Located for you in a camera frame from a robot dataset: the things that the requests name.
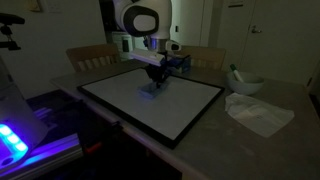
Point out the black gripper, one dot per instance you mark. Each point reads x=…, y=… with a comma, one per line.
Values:
x=157, y=72

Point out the blue microfiber towel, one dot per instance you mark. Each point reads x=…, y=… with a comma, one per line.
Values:
x=151, y=91

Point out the black framed whiteboard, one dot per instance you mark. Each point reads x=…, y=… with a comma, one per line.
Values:
x=133, y=110

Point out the dark hanging kitchen towel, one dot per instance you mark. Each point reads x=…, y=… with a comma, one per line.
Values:
x=125, y=44

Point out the blue tissue box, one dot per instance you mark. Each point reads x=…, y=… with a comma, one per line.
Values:
x=185, y=65

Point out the wooden slat-back chair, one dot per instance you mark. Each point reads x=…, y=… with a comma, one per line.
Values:
x=93, y=53
x=206, y=55

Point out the white kitchen cabinets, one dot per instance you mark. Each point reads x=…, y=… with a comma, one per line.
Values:
x=116, y=45

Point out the green capped marker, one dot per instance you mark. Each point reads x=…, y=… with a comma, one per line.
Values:
x=236, y=72

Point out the pale green bowl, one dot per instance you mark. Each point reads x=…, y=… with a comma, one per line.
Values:
x=248, y=87

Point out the white crumpled cloth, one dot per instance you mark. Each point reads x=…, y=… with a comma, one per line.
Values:
x=260, y=115

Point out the white room door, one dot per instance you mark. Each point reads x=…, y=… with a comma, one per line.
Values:
x=286, y=50

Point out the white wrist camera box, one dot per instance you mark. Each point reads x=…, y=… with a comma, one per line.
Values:
x=146, y=56

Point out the small dark wall switch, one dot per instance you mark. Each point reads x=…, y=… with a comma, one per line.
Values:
x=176, y=28

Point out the small wall sign plate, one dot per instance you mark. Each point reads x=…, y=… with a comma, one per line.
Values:
x=235, y=3

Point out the aluminium mounting rail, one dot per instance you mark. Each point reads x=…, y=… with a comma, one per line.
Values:
x=63, y=146

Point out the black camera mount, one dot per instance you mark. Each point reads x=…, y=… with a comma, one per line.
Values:
x=10, y=19

